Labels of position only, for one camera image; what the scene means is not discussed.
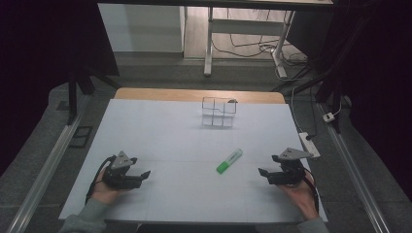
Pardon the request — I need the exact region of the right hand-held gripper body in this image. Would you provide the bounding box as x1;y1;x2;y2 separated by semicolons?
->
270;147;315;186

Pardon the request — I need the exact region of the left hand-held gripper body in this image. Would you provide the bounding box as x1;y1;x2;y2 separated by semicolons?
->
102;150;144;190

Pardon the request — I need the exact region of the person's left hand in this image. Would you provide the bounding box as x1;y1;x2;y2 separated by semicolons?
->
89;169;126;206

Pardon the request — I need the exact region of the person's right hand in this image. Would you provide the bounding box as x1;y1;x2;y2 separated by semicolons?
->
278;174;321;221

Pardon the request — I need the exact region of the white power strip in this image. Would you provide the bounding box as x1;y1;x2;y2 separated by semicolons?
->
298;131;322;159

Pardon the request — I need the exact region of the white table sheet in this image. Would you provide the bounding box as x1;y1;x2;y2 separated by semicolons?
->
58;98;328;224

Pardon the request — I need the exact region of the green highlighter pen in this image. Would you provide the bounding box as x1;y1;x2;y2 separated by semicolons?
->
216;148;244;175

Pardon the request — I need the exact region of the black floor plate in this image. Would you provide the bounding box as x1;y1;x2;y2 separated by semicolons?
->
68;125;94;150

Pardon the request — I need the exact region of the clear acrylic organizer box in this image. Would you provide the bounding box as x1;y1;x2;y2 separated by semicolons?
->
201;96;239;128

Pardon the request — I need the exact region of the black metal stand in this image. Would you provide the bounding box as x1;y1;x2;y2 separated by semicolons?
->
66;62;121;126

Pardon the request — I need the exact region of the white cabinet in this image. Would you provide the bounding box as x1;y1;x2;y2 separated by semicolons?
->
98;3;187;53

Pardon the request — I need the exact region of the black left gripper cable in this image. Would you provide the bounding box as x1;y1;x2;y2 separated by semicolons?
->
85;154;117;206

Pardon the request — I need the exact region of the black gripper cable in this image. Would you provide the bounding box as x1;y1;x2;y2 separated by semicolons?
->
85;154;117;206
302;168;322;213

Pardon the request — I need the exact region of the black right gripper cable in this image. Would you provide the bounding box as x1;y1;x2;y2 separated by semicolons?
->
302;168;322;213

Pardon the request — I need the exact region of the white power strip cable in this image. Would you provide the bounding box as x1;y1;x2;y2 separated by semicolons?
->
289;84;305;134

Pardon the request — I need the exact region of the aluminium rail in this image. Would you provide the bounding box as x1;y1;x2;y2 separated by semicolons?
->
6;95;92;233
318;102;394;233

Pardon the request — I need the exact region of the black floor cable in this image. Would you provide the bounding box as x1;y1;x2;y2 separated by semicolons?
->
211;8;309;67

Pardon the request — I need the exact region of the white desk frame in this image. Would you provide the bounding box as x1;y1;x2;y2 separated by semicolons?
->
96;0;334;79

